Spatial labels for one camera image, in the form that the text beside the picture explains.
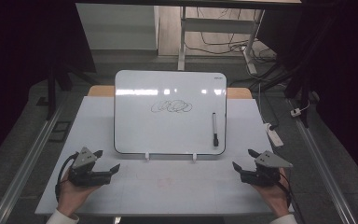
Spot aluminium floor rail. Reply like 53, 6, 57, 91
0, 101, 68, 224
287, 98, 358, 224

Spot black stand legs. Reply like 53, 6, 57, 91
46, 60, 98, 121

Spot black floor cable tangle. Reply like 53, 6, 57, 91
185, 7, 278, 63

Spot small white plug adapter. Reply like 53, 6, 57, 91
290, 101, 311, 119

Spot black rectangular floor frame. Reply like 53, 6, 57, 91
48, 120, 73, 144

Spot person's left hand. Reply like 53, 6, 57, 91
56, 174, 103, 217

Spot white cabinet panel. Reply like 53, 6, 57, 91
76, 3, 160, 51

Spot white desk frame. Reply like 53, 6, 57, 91
177, 6, 266, 76

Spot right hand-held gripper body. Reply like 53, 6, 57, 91
240, 150, 294, 188

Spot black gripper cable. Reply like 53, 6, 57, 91
276, 169, 306, 224
54, 151, 79, 203

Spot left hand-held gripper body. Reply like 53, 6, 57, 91
67, 147, 112, 188

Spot person's right hand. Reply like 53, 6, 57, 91
251, 167, 292, 218

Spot black and white marker pen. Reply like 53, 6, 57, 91
211, 112, 220, 147

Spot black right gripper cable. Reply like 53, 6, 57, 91
276, 169, 306, 224

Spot white whiteboard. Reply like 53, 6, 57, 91
113, 69, 227, 156

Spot white table cover sheet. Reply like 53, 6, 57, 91
34, 95, 295, 217

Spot black tripod legs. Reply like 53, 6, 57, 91
250, 60, 313, 129

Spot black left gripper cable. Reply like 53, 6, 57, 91
54, 151, 79, 203

